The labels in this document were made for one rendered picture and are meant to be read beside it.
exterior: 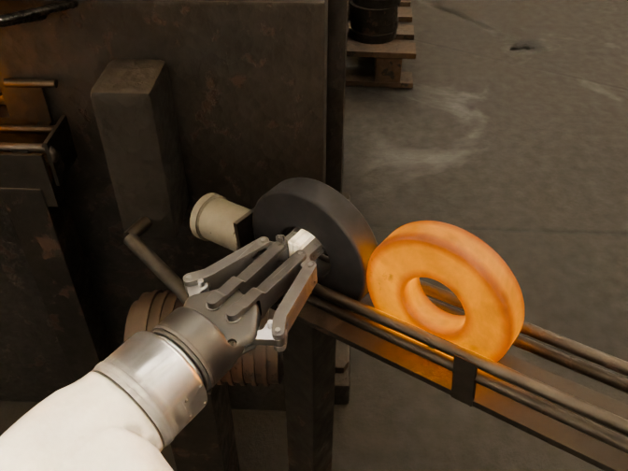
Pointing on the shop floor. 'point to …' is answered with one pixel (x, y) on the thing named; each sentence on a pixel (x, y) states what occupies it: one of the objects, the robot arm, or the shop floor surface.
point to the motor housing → (249, 372)
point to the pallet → (380, 42)
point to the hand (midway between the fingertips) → (314, 235)
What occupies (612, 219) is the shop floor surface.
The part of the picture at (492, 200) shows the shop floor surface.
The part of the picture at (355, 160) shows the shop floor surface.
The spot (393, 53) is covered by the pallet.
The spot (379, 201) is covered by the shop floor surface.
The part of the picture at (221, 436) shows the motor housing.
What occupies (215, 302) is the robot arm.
